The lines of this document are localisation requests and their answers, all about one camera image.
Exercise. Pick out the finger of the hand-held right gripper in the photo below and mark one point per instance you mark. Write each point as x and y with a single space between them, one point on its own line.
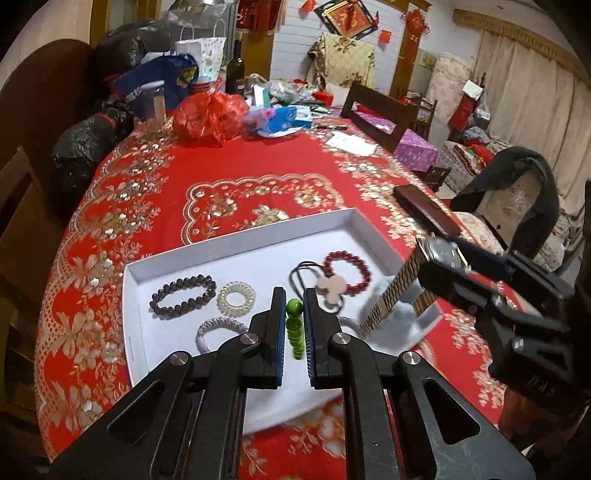
443 284
485 263

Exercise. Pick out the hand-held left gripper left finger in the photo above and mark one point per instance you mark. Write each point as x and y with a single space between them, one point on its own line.
278 332

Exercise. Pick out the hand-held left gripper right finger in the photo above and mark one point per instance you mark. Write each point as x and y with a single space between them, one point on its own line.
310 332

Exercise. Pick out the gold metal watch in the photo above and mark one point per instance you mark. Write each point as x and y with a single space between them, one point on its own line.
397 290

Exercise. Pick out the white cardboard box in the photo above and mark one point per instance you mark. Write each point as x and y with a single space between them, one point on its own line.
258 258

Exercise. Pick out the floral padded chair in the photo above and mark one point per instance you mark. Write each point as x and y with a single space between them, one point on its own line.
512 198

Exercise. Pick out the brown leather wallet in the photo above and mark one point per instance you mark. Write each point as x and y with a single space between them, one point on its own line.
425 207

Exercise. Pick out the small wooden stool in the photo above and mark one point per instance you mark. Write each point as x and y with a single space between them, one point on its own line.
437 177

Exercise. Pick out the chair with black jacket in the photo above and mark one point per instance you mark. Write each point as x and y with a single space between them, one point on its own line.
521 161

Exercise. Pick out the purple covered table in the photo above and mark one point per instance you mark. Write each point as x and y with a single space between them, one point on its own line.
415 150

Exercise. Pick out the white paper sheet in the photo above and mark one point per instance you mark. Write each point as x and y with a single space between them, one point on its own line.
351 144

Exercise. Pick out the beige curtain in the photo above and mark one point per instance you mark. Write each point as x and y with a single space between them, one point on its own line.
531 92

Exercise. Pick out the dark wooden chair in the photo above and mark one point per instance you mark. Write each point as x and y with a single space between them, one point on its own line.
18 194
378 106

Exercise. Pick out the black pen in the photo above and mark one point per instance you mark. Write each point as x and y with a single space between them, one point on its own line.
330 127

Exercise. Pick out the blue tissue pack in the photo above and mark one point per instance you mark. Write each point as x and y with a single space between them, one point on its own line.
281 120

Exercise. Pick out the red plastic bag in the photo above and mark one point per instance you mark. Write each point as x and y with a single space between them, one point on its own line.
207 115

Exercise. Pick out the teal small box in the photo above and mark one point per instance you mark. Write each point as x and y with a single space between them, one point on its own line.
260 96

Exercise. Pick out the cream floral draped cloth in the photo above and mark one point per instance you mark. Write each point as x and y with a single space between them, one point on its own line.
341 55

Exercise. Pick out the clear plastic jar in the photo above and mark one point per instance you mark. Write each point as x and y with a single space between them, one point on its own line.
157 106

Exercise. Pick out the dark wine bottle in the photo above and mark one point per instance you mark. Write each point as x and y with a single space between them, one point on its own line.
235 74

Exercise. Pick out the black plastic bag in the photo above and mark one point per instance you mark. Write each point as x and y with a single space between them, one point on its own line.
124 46
83 147

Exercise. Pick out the white paper gift bag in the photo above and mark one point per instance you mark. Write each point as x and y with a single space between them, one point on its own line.
205 55

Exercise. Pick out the blue bag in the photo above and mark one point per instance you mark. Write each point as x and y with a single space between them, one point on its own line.
152 74

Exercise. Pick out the red hanging decorations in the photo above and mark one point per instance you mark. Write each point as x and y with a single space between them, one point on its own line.
258 16

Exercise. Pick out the round dark wooden tabletop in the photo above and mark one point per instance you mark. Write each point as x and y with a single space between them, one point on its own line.
46 74

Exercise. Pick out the red knot wall ornament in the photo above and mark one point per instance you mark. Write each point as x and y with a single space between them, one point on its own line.
415 21

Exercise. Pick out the framed red wall picture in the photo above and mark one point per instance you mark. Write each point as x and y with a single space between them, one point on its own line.
346 18

